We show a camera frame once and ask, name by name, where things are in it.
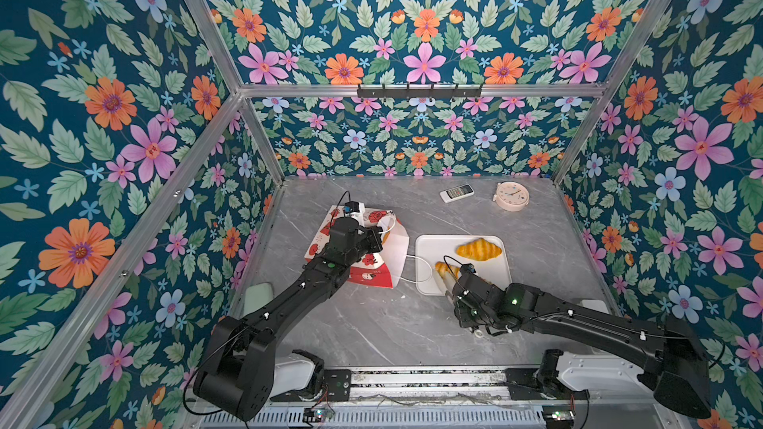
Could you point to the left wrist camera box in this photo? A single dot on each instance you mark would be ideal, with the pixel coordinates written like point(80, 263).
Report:
point(355, 210)

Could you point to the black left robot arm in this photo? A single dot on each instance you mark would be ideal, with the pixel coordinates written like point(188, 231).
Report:
point(237, 372)

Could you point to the pink round alarm clock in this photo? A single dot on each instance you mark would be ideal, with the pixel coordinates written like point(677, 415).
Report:
point(511, 196)

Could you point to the long twisted fake bread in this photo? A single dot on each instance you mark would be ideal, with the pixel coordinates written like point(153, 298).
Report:
point(448, 277)

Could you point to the white rectangular tray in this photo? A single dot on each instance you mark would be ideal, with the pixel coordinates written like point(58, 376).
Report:
point(433, 248)

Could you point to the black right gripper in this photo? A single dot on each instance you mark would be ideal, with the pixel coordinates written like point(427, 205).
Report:
point(459, 310)

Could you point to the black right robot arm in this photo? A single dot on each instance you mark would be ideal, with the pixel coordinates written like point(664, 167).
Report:
point(674, 364)

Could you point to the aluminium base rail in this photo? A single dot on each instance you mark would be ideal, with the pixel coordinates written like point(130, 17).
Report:
point(595, 377)

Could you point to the black wall hook bar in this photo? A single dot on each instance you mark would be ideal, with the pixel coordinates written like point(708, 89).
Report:
point(443, 92)

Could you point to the white and red paper bag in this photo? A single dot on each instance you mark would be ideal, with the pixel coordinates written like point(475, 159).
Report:
point(381, 270)

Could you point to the yellow fake croissant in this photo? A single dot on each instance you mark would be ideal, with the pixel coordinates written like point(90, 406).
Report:
point(479, 250)

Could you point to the white remote control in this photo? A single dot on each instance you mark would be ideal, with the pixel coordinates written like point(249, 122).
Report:
point(457, 193)

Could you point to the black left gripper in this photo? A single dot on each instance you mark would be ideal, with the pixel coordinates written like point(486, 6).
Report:
point(374, 235)

